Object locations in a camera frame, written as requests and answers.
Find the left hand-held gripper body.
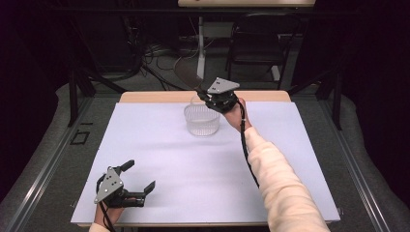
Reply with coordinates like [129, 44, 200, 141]
[93, 165, 147, 209]

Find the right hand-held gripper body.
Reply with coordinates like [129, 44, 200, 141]
[199, 76, 242, 114]

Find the white plastic slotted basket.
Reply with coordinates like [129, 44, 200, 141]
[183, 95, 222, 137]

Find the black spatula with metal handle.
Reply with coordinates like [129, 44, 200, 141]
[174, 57, 211, 95]

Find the person's right hand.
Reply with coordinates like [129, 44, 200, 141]
[221, 98, 252, 133]

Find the person's left hand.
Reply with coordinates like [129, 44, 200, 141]
[94, 197, 136, 227]

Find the white table cover sheet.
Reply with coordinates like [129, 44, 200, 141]
[70, 101, 341, 225]

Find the white table leg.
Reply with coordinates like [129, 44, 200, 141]
[195, 14, 208, 80]

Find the black chair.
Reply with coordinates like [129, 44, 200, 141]
[224, 12, 303, 91]

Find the light wooden background table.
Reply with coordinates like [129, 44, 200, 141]
[177, 0, 317, 9]

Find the left hand-held gripper black cable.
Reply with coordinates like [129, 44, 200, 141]
[95, 173, 118, 232]

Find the hand-held gripper black cable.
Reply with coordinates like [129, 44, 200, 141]
[236, 99, 261, 189]
[95, 173, 118, 232]

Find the tangle of floor cables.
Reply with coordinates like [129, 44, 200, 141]
[127, 35, 202, 92]

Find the right hand-held gripper black cable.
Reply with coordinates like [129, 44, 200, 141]
[236, 99, 261, 189]

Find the aluminium floor rail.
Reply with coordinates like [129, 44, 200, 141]
[322, 96, 393, 232]
[0, 96, 95, 232]

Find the black metal frame stand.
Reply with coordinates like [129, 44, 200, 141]
[67, 61, 129, 128]
[285, 62, 344, 131]

